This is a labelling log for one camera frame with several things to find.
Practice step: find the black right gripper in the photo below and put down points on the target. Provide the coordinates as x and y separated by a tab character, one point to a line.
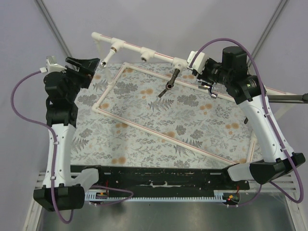
205	72

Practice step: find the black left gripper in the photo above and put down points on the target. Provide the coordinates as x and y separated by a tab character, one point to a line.
80	70

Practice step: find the white pipe frame red stripe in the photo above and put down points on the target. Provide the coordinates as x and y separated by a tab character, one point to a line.
144	54

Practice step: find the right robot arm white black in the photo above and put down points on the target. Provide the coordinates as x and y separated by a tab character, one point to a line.
243	87

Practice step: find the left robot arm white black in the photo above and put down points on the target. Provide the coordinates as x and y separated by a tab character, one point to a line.
60	191

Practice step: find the chrome faucet on mat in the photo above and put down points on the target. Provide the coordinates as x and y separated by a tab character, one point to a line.
207	89

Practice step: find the dark grey lever faucet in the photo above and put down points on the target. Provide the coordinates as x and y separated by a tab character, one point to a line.
170	83

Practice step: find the floral patterned table mat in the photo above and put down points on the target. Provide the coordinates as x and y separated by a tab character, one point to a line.
185	128

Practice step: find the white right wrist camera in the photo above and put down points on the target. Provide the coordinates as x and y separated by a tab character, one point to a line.
199	62

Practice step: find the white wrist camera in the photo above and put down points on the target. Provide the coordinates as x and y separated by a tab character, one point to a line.
199	62
51	66

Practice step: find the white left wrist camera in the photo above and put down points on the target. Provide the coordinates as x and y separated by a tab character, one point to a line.
51	66

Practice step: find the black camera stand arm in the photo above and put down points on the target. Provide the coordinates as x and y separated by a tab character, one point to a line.
288	98

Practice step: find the white slotted cable duct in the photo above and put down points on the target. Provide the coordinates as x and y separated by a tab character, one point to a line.
97	196

